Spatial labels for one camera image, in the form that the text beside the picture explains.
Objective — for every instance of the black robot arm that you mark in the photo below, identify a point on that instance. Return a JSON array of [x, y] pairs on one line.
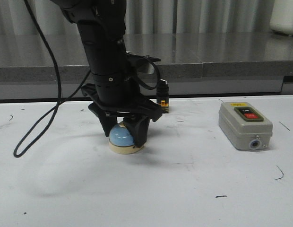
[[101, 25]]

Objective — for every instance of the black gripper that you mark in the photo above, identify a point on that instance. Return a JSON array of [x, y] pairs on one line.
[[115, 97]]

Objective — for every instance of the black selector switch yellow base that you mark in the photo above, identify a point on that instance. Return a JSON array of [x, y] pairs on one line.
[[162, 96]]

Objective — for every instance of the grey on-off switch box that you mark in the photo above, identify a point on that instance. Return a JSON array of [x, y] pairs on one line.
[[245, 126]]

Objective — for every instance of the white container on counter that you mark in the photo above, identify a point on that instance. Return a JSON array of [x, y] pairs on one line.
[[281, 20]]

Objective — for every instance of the grey stone counter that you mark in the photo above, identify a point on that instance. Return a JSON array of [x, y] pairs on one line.
[[193, 64]]

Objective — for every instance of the blue desk bell cream base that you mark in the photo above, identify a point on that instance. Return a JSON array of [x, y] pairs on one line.
[[121, 141]]

